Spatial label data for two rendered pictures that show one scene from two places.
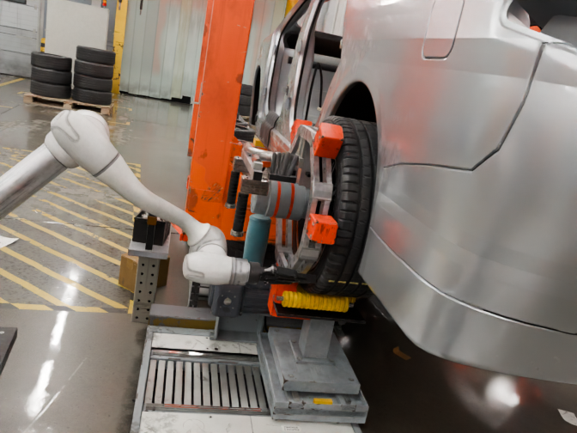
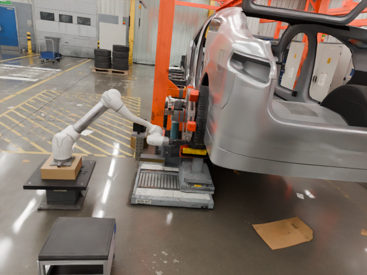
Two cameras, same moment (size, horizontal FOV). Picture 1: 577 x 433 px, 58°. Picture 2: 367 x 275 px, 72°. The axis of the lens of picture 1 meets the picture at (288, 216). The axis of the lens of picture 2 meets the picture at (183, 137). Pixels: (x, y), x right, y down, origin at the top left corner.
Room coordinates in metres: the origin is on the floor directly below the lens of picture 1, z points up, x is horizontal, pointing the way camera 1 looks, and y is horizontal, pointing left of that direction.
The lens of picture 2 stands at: (-0.62, -0.32, 1.58)
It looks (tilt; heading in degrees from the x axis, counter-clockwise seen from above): 21 degrees down; 7
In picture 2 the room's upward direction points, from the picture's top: 7 degrees clockwise
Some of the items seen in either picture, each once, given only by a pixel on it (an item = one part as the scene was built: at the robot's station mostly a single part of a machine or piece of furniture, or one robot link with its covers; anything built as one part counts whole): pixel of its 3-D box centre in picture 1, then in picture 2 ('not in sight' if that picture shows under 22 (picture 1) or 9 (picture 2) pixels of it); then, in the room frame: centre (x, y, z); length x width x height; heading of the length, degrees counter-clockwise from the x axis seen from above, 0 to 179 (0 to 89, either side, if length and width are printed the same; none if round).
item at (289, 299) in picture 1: (315, 301); (194, 151); (1.78, -0.16, 0.51); 0.29 x 0.06 x 0.06; 103
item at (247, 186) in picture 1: (254, 185); (169, 111); (1.66, 0.13, 0.93); 0.09 x 0.05 x 0.05; 103
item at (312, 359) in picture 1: (316, 332); (197, 162); (1.91, -0.20, 0.32); 0.40 x 0.30 x 0.28; 13
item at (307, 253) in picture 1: (300, 201); (188, 116); (1.87, -0.03, 0.85); 0.54 x 0.07 x 0.54; 13
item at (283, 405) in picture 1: (306, 373); (195, 177); (1.91, -0.20, 0.13); 0.50 x 0.36 x 0.10; 13
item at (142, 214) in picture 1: (153, 223); (140, 124); (2.29, 0.61, 0.51); 0.20 x 0.14 x 0.13; 6
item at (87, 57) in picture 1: (73, 76); (111, 58); (9.40, 4.25, 0.55); 1.40 x 0.80 x 1.09; 106
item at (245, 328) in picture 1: (254, 307); (177, 154); (2.16, 0.07, 0.26); 0.42 x 0.18 x 0.35; 103
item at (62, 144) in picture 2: not in sight; (61, 144); (1.27, 1.00, 0.57); 0.18 x 0.16 x 0.22; 21
